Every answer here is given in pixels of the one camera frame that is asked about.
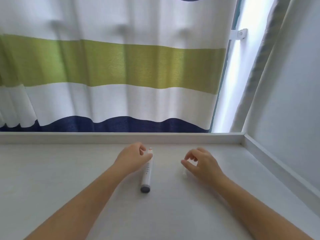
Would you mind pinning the person's right hand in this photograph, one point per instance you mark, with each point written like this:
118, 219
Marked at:
205, 166

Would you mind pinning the person's left forearm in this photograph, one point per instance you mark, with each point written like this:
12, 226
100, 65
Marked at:
85, 204

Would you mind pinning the white window bracket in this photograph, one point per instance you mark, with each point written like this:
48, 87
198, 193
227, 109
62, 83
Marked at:
239, 34

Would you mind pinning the white green blue striped curtain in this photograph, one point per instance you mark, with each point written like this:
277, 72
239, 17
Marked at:
112, 64

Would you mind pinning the bright window pane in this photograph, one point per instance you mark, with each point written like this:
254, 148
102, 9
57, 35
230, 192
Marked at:
240, 72

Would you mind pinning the white toothbrush head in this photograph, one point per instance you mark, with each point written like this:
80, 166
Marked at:
184, 173

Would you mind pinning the person's left hand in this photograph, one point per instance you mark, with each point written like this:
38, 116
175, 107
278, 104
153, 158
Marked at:
131, 157

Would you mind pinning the person's right forearm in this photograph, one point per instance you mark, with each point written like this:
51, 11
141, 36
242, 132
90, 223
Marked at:
255, 212

